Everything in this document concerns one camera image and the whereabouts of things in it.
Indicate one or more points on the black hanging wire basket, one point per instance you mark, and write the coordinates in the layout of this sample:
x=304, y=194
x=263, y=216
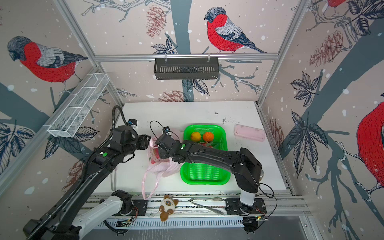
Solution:
x=186, y=69

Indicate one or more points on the orange fruit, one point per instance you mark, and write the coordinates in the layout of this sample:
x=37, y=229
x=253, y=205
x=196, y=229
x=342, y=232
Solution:
x=208, y=137

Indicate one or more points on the pink plastic bag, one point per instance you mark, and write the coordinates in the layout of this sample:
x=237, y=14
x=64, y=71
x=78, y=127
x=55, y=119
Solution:
x=160, y=167

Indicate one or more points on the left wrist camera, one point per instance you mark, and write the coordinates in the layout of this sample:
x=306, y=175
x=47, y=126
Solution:
x=133, y=123

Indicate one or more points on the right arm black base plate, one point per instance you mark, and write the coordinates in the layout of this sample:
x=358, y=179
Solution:
x=235, y=207

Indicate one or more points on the brown white plush toy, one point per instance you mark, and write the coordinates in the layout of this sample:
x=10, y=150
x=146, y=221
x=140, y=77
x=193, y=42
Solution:
x=167, y=207

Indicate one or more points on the metal tongs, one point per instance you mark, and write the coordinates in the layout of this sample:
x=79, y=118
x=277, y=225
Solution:
x=193, y=201

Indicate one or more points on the green plastic basket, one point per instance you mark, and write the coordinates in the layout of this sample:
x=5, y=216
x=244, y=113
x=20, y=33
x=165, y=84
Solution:
x=203, y=174

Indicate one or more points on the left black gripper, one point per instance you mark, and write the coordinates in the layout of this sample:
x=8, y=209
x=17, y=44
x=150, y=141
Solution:
x=144, y=140

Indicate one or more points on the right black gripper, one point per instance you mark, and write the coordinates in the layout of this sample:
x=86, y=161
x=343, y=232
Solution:
x=161, y=145

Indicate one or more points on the white wire mesh shelf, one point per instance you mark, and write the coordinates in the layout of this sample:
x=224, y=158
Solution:
x=80, y=103

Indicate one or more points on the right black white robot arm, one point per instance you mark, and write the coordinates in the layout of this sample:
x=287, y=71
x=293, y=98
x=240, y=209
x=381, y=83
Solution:
x=242, y=164

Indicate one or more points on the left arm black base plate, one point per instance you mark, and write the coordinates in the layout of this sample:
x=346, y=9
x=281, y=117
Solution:
x=139, y=208

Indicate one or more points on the red dragon fruit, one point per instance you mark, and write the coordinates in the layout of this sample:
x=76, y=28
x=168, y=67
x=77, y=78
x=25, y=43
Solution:
x=211, y=144

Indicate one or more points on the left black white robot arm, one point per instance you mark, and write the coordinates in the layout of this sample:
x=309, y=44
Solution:
x=62, y=221

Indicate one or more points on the yellow mango fruit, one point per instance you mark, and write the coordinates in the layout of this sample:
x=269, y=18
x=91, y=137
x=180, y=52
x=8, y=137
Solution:
x=196, y=137

